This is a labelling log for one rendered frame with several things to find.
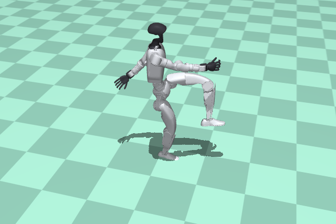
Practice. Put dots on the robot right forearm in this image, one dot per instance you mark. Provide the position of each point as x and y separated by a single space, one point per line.
190 67

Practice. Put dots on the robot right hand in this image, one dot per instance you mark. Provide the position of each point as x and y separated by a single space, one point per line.
212 66

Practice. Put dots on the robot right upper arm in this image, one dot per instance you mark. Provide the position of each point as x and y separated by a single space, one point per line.
158 60

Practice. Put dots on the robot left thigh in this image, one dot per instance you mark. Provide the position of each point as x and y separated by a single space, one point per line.
186 78

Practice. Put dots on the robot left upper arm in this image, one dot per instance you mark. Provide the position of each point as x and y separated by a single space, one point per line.
144 59

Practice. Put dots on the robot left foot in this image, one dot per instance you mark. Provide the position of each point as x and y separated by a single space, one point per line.
214 122

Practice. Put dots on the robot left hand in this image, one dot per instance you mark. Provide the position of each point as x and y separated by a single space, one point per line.
123 80

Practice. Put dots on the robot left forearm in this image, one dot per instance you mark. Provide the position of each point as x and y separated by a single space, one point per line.
136 68

